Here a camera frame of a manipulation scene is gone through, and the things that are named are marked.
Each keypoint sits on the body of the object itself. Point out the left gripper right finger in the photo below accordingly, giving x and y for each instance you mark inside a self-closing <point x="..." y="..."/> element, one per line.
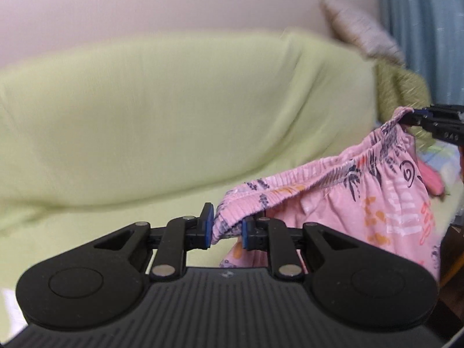
<point x="292" y="252"/>

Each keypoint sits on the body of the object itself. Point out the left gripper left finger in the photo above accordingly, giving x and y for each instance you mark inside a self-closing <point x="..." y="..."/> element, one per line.
<point x="161" y="252"/>

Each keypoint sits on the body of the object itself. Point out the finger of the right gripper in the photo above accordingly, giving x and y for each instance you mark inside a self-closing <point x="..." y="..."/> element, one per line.
<point x="443" y="121"/>

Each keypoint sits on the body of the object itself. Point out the pink patterned pajama pants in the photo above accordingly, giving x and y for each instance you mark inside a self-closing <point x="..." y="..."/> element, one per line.
<point x="373" y="192"/>

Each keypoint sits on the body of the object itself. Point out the light floral cloth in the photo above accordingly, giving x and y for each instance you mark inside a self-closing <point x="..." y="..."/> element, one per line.
<point x="444" y="158"/>

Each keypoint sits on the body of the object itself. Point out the pink folded towel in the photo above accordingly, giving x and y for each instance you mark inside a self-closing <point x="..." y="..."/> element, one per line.
<point x="431" y="179"/>

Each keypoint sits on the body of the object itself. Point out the green chevron pillow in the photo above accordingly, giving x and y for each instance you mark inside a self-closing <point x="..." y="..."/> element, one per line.
<point x="398" y="87"/>

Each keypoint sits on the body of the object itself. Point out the blue curtain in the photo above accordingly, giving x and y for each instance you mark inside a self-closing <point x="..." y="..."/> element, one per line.
<point x="430" y="34"/>

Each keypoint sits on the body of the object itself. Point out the green sofa cover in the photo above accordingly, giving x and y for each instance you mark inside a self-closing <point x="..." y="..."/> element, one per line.
<point x="150" y="128"/>

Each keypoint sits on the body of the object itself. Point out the beige patterned pillow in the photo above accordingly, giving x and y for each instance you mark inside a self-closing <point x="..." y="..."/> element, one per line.
<point x="359" y="29"/>

